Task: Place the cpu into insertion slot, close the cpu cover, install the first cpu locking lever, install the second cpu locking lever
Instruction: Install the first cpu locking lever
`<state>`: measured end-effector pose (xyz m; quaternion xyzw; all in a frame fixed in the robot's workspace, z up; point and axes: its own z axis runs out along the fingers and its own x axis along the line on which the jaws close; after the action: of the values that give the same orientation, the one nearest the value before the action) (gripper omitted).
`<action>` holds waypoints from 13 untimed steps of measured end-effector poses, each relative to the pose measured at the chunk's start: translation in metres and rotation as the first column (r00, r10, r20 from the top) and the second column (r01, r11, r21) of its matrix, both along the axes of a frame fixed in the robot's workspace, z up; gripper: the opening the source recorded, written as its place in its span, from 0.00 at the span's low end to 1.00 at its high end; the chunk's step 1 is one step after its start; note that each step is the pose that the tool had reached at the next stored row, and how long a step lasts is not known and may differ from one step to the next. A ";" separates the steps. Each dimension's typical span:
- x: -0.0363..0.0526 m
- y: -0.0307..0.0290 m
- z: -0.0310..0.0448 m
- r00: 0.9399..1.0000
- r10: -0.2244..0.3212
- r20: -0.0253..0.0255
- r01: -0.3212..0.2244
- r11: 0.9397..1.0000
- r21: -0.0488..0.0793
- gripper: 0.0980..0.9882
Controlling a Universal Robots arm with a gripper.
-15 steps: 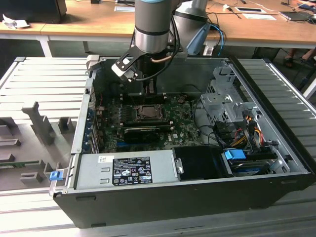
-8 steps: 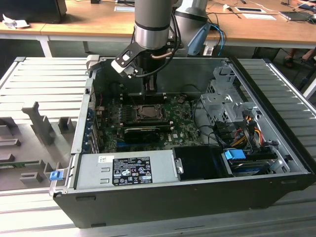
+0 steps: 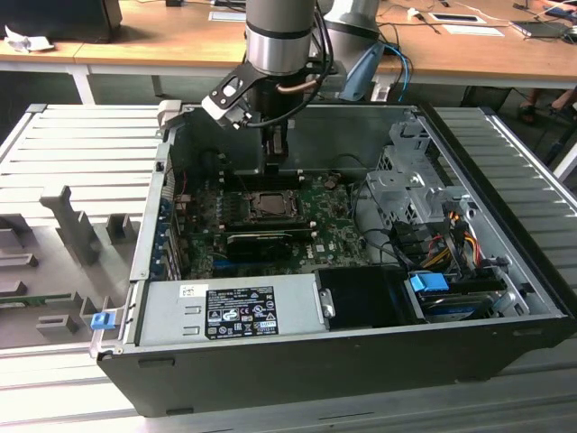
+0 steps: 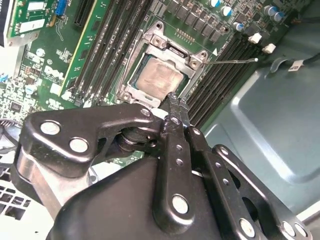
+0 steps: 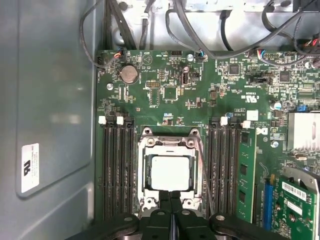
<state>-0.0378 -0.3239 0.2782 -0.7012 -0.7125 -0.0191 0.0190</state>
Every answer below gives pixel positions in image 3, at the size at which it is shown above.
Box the black monitor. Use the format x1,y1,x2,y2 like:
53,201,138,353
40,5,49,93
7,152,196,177
0,0,124,44

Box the blue disk carrier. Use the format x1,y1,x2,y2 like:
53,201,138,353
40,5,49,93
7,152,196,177
408,272,449,296

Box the person's foot in sandal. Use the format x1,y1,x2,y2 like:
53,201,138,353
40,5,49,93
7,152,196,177
517,88,540,124
547,88,577,114

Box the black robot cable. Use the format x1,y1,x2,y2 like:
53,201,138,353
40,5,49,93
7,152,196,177
310,12,339,92

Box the white flat sheet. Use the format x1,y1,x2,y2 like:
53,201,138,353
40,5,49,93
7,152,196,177
441,23,505,38

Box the dark notebook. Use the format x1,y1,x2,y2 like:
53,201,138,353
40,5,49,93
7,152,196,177
508,19,572,40

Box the black open PC case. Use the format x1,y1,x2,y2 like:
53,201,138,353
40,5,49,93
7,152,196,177
96,101,577,419

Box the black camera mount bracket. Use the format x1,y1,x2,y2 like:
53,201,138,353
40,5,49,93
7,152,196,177
208,62,268,110

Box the crumpled white paper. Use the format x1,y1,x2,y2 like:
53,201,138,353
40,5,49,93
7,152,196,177
3,24,56,53

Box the disk drive with blue label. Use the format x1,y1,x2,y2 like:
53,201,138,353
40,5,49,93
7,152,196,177
417,292,491,323

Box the white framed tablet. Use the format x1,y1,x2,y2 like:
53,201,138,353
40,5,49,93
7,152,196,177
427,12,489,25

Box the green motherboard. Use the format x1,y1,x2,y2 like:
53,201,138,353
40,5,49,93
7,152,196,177
179,173,376,279

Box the yellow and red wire bundle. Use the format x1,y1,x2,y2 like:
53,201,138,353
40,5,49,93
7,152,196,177
422,224,480,268

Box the wooden desk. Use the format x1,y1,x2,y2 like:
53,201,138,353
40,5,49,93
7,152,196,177
0,0,577,106

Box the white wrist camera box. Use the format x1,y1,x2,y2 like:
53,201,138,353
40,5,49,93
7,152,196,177
200,92,254,133

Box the black graphics card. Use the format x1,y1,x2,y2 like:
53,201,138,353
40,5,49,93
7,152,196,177
224,232,295,264

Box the grey power supply unit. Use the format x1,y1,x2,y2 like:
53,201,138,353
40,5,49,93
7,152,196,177
136,273,326,347

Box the grey plastic case latch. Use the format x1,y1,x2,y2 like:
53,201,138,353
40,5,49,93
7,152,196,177
157,99,183,133

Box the metal socket cover frame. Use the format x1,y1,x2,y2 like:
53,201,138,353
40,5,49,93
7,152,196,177
247,191,300,222

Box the metal disk bay cage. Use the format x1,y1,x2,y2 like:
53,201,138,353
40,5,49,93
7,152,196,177
363,119,457,236

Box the blue cable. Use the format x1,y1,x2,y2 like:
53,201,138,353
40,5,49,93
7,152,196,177
387,43,414,106

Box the grey parts rack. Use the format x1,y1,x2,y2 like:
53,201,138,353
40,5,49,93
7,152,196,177
0,184,137,346

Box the green RAM stick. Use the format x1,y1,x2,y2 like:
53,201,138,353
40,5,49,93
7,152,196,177
0,292,74,309

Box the CPU socket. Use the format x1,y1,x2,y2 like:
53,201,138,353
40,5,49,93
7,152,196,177
244,189,302,224

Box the black looped wire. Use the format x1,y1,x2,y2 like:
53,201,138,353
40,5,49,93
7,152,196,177
332,154,367,182

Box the black RAM slot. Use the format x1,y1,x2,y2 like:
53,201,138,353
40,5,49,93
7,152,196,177
227,219,315,230
227,226,317,238
224,169,304,182
224,179,302,192

